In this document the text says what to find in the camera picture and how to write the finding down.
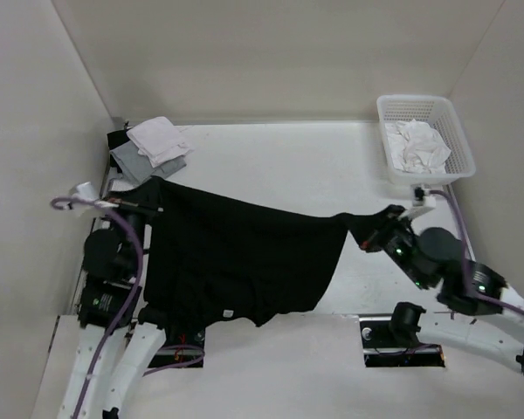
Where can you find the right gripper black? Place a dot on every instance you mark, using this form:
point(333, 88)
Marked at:
point(372, 242)

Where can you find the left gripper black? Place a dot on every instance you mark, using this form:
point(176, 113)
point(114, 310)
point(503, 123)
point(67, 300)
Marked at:
point(120, 205)

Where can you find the black tank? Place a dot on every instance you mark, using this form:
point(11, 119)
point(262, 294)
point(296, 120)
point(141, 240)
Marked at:
point(214, 258)
point(116, 139)

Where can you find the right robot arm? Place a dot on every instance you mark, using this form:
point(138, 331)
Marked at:
point(482, 314)

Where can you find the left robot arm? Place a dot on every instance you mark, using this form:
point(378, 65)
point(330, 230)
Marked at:
point(113, 353)

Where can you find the folded grey tank top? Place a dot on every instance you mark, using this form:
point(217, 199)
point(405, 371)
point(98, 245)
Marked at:
point(137, 168)

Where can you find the folded white tank top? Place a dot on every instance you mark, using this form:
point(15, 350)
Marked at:
point(159, 140)

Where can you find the folded black tank top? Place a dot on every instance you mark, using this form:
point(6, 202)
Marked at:
point(116, 139)

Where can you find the white tank top in basket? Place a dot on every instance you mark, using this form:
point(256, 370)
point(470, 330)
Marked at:
point(416, 147)

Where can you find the white plastic laundry basket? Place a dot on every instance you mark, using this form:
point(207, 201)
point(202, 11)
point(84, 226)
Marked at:
point(439, 113)

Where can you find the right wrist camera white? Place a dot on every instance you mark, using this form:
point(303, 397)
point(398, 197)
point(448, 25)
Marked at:
point(423, 196)

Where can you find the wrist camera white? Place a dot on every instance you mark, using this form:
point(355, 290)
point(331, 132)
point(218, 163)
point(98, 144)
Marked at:
point(85, 191)
point(423, 196)

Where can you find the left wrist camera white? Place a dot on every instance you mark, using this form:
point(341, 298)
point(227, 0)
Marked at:
point(85, 191)

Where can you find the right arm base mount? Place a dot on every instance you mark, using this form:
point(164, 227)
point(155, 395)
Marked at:
point(380, 348)

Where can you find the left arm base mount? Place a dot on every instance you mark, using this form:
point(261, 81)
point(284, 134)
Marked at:
point(182, 346)

